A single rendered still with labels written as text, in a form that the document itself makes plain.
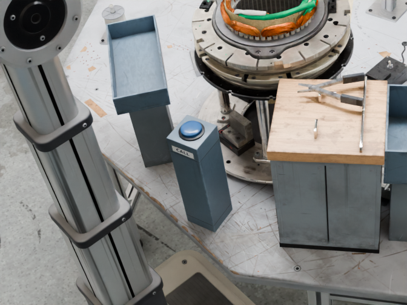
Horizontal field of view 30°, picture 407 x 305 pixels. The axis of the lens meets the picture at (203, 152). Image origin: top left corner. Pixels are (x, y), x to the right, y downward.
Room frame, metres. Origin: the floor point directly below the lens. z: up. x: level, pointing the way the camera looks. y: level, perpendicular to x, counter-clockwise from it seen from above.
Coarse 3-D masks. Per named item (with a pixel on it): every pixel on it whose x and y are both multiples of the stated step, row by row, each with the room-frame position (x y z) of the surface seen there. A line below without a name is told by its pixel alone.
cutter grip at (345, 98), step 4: (340, 96) 0.97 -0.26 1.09; (344, 96) 0.96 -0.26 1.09; (348, 96) 0.96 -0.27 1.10; (352, 96) 0.96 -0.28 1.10; (340, 100) 0.97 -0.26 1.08; (344, 100) 0.96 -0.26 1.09; (348, 100) 0.96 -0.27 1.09; (352, 100) 0.95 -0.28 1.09; (356, 100) 0.95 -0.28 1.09; (360, 100) 0.95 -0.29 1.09; (352, 104) 0.95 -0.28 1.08; (356, 104) 0.95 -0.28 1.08; (360, 104) 0.94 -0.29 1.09
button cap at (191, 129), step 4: (192, 120) 1.04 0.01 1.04; (184, 124) 1.03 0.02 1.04; (188, 124) 1.03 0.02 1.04; (192, 124) 1.03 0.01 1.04; (196, 124) 1.02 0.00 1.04; (200, 124) 1.02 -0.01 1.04; (180, 128) 1.02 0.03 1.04; (184, 128) 1.02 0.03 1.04; (188, 128) 1.02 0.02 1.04; (192, 128) 1.01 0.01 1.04; (196, 128) 1.01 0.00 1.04; (200, 128) 1.01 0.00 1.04; (184, 132) 1.01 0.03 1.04; (188, 132) 1.01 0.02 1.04; (192, 132) 1.01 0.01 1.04; (196, 132) 1.00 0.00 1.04; (200, 132) 1.01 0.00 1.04; (184, 136) 1.01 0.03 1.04; (188, 136) 1.00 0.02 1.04; (192, 136) 1.00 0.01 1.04
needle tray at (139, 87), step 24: (120, 24) 1.36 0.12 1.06; (144, 24) 1.36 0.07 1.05; (120, 48) 1.32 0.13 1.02; (144, 48) 1.31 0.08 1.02; (120, 72) 1.25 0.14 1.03; (144, 72) 1.23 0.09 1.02; (120, 96) 1.12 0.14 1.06; (144, 96) 1.12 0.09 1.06; (168, 96) 1.12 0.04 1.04; (144, 120) 1.19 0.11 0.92; (168, 120) 1.19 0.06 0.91; (144, 144) 1.19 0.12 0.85
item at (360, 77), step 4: (344, 76) 1.01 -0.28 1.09; (348, 76) 1.01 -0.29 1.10; (352, 76) 1.01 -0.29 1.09; (356, 76) 1.01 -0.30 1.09; (360, 76) 1.01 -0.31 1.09; (364, 76) 1.01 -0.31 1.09; (344, 80) 1.01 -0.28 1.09; (348, 80) 1.01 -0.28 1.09; (352, 80) 1.01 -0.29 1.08; (356, 80) 1.01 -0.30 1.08; (360, 80) 1.01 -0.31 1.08; (364, 80) 1.01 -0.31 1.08
